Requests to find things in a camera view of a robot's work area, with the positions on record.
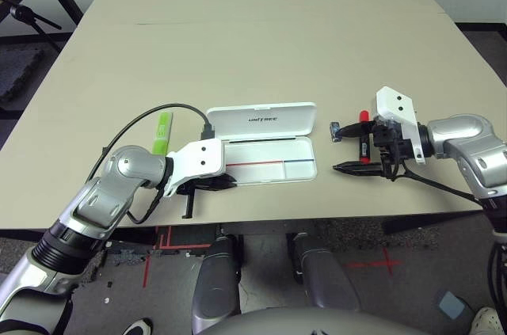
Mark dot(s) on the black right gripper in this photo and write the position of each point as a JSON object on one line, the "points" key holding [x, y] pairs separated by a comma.
{"points": [[390, 143]]}

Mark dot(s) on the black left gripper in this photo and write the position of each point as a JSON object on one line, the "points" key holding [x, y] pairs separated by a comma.
{"points": [[189, 191]]}

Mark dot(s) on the small blue grey eraser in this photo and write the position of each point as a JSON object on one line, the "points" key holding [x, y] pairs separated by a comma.
{"points": [[335, 129]]}

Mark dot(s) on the black marker with red cap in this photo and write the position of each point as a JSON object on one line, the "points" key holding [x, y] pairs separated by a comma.
{"points": [[363, 116]]}

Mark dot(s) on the green plastic stationery box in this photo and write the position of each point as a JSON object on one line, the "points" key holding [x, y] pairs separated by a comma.
{"points": [[163, 133]]}

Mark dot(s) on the white plastic pencil case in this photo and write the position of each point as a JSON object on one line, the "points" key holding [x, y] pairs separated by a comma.
{"points": [[277, 121]]}

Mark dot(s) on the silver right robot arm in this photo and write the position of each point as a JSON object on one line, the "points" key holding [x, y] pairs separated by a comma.
{"points": [[467, 133]]}

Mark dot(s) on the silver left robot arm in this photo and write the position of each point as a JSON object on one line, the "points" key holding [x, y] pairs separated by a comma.
{"points": [[126, 168]]}

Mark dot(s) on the grey left robot leg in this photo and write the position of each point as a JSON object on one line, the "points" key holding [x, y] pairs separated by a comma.
{"points": [[216, 283]]}

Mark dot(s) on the grey robot leg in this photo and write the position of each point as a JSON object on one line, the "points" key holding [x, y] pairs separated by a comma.
{"points": [[321, 279], [216, 283]]}

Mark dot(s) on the red floor tape cross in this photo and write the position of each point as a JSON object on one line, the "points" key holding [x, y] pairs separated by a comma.
{"points": [[386, 261]]}

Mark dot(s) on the grey right robot leg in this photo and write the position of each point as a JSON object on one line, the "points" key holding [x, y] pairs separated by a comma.
{"points": [[321, 279]]}

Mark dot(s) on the grey robot torso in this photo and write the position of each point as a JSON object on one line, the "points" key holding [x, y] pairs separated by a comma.
{"points": [[297, 325]]}

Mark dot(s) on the black and white shoe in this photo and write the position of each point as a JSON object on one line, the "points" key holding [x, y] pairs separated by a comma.
{"points": [[138, 328]]}

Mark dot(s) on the blue grey foot pedal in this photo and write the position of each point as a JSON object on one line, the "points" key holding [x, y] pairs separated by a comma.
{"points": [[451, 304]]}

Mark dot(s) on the white perforated shoe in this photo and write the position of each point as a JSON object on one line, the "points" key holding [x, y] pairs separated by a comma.
{"points": [[485, 321]]}

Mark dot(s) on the dark grey foam floor mat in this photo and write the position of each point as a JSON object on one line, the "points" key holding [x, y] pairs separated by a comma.
{"points": [[16, 69]]}

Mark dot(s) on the black tripod stand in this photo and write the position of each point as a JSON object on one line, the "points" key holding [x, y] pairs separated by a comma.
{"points": [[20, 12]]}

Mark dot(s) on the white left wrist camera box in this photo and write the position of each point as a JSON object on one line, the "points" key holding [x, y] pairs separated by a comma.
{"points": [[202, 157]]}

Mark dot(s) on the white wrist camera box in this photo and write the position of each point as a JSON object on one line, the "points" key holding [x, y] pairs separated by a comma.
{"points": [[202, 157], [394, 103]]}

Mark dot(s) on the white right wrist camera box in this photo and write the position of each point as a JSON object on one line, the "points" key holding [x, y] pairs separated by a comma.
{"points": [[394, 103]]}

